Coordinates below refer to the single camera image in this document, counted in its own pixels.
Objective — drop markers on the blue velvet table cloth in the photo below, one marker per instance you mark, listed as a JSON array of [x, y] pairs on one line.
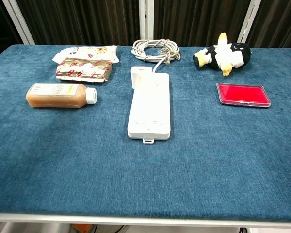
[[145, 170]]

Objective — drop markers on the black white penguin plush toy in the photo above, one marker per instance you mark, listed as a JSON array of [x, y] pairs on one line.
[[223, 55]]

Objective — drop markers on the white plug adapter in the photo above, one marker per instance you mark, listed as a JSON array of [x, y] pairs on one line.
[[138, 76]]

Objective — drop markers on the white table edge frame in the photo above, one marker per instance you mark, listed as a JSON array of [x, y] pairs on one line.
[[145, 220]]

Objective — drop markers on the orange object under table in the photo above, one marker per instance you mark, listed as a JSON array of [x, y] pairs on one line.
[[82, 228]]

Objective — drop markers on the dark brown curtain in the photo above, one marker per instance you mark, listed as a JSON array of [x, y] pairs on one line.
[[82, 21]]

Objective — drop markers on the gold red patterned snack pack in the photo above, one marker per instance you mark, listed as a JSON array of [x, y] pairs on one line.
[[83, 70]]

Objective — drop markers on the red ink pad clear case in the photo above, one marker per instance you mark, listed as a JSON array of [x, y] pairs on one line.
[[242, 93]]

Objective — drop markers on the white power strip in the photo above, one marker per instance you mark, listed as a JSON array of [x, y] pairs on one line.
[[149, 106]]

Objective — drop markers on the white floral snack bag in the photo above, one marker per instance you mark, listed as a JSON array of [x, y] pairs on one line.
[[92, 51]]

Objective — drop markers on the white metal frame post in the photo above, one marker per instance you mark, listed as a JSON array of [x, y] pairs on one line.
[[146, 19], [18, 20], [248, 19]]

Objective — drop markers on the brown juice bottle white cap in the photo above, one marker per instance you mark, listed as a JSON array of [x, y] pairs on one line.
[[58, 95]]

